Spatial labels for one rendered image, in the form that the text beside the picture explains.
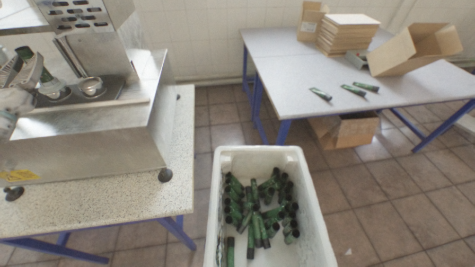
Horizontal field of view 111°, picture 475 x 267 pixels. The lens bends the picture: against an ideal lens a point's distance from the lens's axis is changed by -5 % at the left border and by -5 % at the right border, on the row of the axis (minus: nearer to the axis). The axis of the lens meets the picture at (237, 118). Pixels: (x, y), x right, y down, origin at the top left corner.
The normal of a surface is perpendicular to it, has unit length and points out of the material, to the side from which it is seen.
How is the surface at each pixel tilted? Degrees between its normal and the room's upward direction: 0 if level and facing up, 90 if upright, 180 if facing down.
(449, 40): 76
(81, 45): 90
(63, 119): 0
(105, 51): 90
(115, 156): 90
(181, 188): 0
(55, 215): 0
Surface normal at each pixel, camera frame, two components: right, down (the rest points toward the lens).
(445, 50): -0.91, 0.05
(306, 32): -0.22, 0.69
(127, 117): 0.01, -0.70
